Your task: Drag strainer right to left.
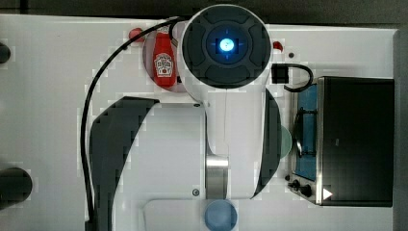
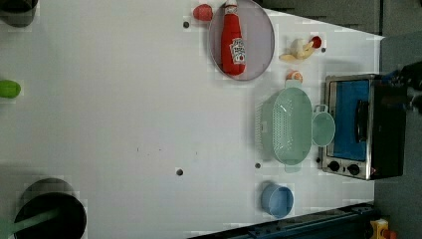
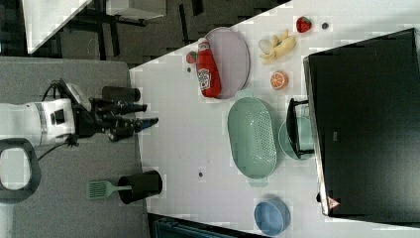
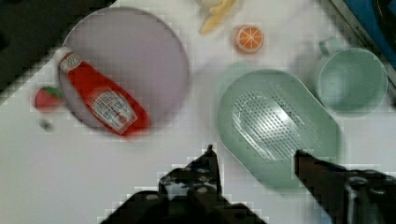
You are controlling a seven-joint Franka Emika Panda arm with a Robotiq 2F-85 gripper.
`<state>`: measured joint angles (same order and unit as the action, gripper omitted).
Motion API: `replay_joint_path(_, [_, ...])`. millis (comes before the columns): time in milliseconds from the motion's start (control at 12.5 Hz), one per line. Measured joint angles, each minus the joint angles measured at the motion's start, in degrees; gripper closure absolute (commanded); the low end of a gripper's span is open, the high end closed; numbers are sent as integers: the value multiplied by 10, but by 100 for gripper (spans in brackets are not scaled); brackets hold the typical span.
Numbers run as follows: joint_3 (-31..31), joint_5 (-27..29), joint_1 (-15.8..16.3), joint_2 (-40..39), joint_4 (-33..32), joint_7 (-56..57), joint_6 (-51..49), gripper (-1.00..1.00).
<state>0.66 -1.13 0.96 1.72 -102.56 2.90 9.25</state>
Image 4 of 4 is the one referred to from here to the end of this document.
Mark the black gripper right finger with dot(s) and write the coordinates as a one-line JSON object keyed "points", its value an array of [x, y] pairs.
{"points": [[348, 196]]}

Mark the red ketchup bottle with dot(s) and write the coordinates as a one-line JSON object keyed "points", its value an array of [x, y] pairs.
{"points": [[113, 106]]}

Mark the green plastic strainer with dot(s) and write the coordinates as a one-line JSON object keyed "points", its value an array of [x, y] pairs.
{"points": [[265, 116]]}

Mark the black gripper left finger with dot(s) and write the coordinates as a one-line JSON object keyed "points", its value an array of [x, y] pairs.
{"points": [[203, 171]]}

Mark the red toy strawberry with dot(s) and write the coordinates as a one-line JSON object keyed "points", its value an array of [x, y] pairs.
{"points": [[47, 99]]}

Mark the green plastic mug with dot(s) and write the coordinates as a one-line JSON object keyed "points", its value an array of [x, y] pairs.
{"points": [[349, 80]]}

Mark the purple round plate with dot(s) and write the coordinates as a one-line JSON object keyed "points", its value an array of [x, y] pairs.
{"points": [[139, 52]]}

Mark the peeled toy banana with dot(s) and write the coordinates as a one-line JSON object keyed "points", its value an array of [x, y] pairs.
{"points": [[217, 9]]}

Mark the orange slice toy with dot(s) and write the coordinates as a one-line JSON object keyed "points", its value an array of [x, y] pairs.
{"points": [[248, 39]]}

